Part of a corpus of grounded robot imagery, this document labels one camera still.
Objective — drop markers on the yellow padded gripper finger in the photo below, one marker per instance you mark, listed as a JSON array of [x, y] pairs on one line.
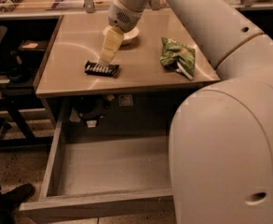
[[111, 44]]

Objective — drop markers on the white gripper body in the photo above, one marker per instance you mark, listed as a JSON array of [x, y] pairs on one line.
[[126, 19]]

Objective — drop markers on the black rxbar chocolate wrapper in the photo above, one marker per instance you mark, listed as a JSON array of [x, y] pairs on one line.
[[96, 69]]

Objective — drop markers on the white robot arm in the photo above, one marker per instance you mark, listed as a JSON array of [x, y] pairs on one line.
[[221, 138]]

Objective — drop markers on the open grey wooden drawer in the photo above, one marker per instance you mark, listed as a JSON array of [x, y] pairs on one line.
[[118, 168]]

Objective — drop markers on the green chip bag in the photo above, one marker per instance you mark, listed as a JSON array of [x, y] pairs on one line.
[[178, 57]]

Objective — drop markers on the black box with label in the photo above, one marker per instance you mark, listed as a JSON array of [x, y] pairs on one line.
[[32, 51]]

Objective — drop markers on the black shoe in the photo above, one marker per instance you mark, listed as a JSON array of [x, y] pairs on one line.
[[17, 196]]

